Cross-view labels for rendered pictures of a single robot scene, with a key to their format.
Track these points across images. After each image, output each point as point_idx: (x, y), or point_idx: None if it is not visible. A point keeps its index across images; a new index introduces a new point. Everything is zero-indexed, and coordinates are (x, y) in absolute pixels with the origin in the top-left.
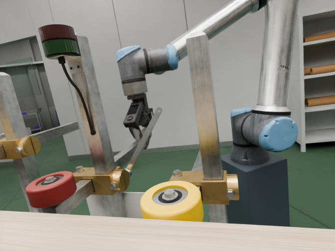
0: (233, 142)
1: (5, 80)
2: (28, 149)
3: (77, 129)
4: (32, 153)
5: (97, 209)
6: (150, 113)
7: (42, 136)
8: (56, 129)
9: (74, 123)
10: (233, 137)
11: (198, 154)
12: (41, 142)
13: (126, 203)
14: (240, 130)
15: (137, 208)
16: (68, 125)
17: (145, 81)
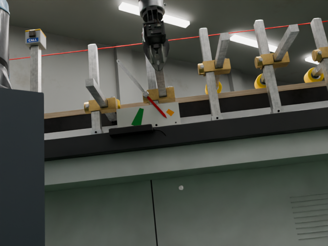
0: (6, 65)
1: (199, 33)
2: (198, 71)
3: (220, 42)
4: (198, 73)
5: (173, 114)
6: (144, 31)
7: (216, 57)
8: (217, 48)
9: (219, 37)
10: (7, 53)
11: (100, 89)
12: (216, 61)
13: (149, 112)
14: (9, 50)
15: (143, 116)
16: (218, 40)
17: (138, 4)
